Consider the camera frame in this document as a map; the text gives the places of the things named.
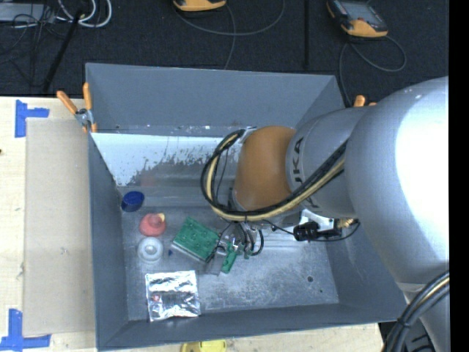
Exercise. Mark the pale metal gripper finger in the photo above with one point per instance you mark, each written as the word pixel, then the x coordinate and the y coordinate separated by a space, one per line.
pixel 212 260
pixel 220 263

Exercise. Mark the green flat box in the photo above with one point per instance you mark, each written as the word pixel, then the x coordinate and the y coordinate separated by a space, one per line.
pixel 194 236

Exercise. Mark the grey metal bin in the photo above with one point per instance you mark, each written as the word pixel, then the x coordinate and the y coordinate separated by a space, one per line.
pixel 264 288

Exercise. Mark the silver foil packet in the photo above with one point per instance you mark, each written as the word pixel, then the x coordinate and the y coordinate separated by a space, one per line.
pixel 172 295

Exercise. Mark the clear round cup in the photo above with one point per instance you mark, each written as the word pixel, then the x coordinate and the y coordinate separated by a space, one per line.
pixel 150 250

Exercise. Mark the red and yellow toy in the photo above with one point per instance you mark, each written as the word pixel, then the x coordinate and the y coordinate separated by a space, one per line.
pixel 151 226

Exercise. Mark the blue cup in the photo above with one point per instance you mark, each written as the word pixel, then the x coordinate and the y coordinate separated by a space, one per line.
pixel 132 201

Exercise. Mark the brown cardboard board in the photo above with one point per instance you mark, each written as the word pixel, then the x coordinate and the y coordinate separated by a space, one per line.
pixel 55 226

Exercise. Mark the black cylinder on white bracket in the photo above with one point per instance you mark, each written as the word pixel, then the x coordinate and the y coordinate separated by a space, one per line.
pixel 308 231

